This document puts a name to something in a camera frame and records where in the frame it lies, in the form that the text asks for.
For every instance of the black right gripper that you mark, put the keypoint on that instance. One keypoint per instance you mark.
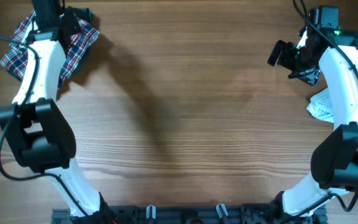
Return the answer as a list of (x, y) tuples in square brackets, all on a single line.
[(310, 76)]

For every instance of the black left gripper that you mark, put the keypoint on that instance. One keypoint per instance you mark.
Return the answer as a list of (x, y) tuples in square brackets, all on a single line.
[(71, 17)]

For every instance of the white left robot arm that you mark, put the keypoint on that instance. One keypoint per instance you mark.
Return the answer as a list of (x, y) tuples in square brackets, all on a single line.
[(46, 48)]

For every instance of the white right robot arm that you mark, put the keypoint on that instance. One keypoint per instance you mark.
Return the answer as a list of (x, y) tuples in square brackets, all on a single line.
[(334, 163)]

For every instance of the light blue striped garment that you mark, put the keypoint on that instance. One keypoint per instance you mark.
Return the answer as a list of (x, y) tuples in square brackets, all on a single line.
[(321, 107)]

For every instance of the plaid folded shirt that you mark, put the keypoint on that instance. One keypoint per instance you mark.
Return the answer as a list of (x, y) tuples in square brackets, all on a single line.
[(76, 46)]

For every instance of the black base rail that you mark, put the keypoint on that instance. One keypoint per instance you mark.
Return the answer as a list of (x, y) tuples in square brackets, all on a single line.
[(244, 214)]

